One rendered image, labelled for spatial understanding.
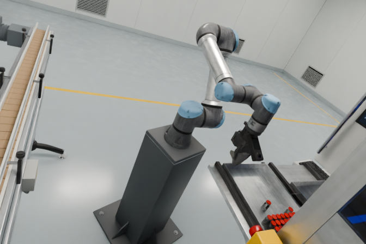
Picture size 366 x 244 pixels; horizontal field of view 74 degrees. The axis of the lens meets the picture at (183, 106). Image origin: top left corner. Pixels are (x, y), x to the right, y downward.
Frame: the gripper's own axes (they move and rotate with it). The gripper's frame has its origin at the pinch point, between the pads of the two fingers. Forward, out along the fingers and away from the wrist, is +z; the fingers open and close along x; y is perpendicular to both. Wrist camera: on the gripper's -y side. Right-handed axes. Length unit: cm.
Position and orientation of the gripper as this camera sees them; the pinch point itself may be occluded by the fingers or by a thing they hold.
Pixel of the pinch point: (235, 165)
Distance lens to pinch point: 115.3
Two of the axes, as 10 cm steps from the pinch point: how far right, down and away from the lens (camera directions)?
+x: -8.8, -1.2, -4.6
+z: -3.5, 8.2, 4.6
